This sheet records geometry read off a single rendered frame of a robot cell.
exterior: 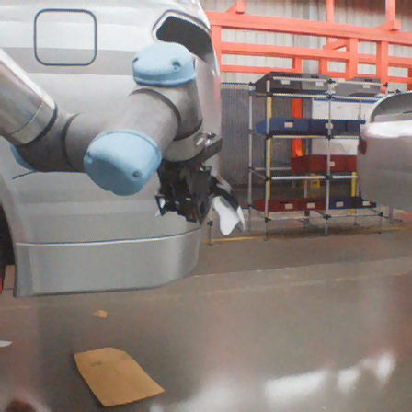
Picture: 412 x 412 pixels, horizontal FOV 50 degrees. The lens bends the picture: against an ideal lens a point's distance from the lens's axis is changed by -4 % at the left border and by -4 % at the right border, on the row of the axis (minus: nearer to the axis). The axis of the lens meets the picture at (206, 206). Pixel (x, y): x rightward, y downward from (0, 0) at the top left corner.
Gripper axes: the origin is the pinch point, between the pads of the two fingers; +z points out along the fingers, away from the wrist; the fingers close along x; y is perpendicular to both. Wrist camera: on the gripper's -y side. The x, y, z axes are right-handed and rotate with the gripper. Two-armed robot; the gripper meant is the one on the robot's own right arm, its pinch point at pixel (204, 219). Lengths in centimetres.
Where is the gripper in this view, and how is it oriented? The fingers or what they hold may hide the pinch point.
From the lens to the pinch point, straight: 82.2
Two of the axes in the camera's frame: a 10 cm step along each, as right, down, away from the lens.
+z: 1.3, 6.3, 7.7
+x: 9.3, 2.0, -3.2
